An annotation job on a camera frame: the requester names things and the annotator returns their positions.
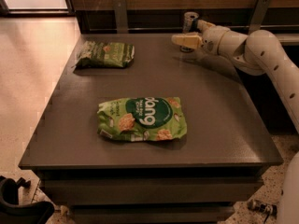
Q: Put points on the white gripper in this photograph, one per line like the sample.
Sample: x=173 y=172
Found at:
x=212 y=39

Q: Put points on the silver blue redbull can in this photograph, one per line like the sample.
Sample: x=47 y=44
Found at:
x=190 y=22

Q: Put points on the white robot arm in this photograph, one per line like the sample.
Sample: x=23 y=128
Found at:
x=259 y=52

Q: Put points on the dark green snack bag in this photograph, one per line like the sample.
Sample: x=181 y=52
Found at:
x=105 y=55

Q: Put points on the green dang chips bag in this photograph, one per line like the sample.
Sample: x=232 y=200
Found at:
x=141 y=119

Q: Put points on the grey drawer cabinet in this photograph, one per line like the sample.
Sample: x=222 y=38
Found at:
x=198 y=178

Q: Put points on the right metal bracket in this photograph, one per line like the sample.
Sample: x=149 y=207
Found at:
x=258 y=14

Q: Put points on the metal bracket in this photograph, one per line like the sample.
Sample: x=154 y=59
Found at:
x=258 y=14
x=120 y=12

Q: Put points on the left metal bracket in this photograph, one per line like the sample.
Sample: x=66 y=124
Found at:
x=120 y=12

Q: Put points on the black white striped handle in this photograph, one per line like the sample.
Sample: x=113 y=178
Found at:
x=265 y=208

